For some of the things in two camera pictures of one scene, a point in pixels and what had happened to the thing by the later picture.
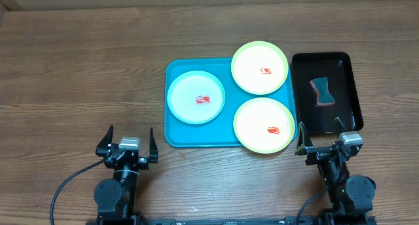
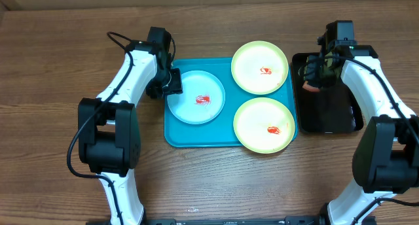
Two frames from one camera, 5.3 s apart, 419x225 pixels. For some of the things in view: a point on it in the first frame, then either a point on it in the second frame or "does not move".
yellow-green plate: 260,67 does not move
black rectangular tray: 325,89 does not move
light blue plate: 196,97 does not move
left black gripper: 142,163 to 177,86
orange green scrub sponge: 324,97 to 306,86
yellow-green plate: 264,125 does not move
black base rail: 287,220 does not move
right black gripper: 326,151 to 314,73
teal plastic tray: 218,132 does not move
